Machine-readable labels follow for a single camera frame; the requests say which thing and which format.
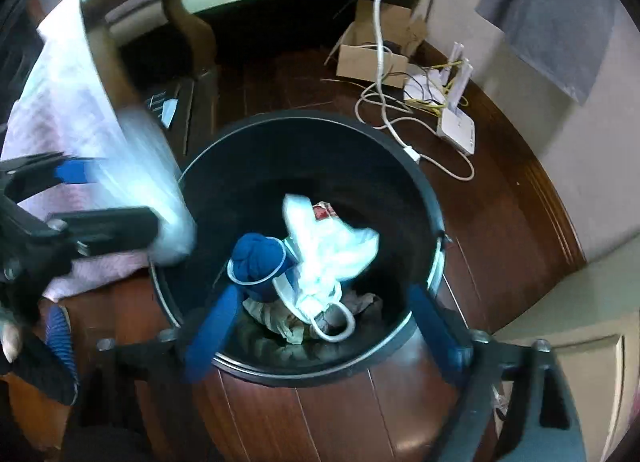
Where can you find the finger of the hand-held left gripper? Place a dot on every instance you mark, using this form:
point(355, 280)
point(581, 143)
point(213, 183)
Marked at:
point(110, 229)
point(75, 171)

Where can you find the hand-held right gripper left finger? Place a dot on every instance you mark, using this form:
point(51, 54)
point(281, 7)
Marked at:
point(215, 329)

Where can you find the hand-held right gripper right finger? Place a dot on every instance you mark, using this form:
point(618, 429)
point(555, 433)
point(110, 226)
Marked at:
point(435, 329)

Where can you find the clear plastic bottle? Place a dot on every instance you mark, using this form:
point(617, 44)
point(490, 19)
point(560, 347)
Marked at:
point(145, 192)

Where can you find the cream cloth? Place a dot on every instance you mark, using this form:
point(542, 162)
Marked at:
point(280, 322)

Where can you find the blue sock ball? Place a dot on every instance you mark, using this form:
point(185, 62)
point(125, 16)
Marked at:
point(255, 262)

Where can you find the white tissue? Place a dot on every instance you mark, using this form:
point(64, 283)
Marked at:
point(320, 252)

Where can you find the black trash bin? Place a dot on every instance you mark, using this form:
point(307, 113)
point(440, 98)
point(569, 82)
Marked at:
point(380, 182)

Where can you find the person's left hand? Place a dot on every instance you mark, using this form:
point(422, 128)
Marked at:
point(10, 339)

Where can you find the pink floral tablecloth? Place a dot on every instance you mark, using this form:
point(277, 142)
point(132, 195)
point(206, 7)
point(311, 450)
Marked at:
point(65, 92)

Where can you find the blue striped slipper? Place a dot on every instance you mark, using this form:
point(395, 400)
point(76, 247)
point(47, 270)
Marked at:
point(62, 337)

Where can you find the wooden chair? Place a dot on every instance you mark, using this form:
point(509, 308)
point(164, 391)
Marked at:
point(105, 57)

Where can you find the white cabinet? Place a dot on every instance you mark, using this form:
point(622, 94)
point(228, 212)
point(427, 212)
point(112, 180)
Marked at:
point(590, 302)

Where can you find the cardboard box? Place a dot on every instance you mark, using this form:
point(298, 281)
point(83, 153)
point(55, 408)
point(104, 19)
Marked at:
point(357, 62)

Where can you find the grey curtain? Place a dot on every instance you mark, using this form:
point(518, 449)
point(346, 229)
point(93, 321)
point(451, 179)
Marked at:
point(555, 17)

